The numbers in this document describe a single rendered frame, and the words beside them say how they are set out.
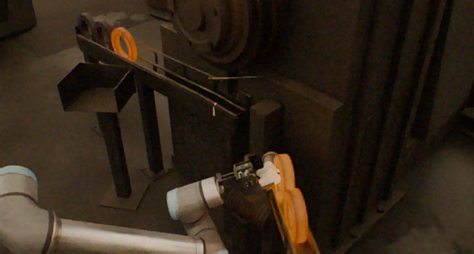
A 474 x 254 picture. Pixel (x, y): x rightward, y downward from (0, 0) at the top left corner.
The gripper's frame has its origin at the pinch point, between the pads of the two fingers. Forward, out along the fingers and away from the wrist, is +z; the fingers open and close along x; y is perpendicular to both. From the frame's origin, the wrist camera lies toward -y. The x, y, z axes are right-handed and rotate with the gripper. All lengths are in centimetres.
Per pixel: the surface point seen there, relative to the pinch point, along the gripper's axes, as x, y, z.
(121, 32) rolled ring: 106, 20, -51
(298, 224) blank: -22.1, 2.0, -0.9
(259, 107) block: 29.4, 6.5, -0.1
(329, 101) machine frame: 18.1, 7.5, 22.4
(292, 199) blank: -16.2, 5.6, -0.3
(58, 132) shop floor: 139, -41, -123
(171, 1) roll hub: 51, 45, -18
